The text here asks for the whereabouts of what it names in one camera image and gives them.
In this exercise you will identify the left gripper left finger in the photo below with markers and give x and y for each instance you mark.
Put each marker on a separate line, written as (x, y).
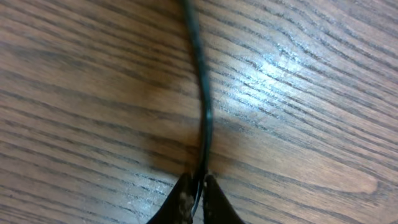
(178, 205)

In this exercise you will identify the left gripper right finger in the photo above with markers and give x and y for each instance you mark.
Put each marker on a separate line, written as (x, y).
(216, 207)

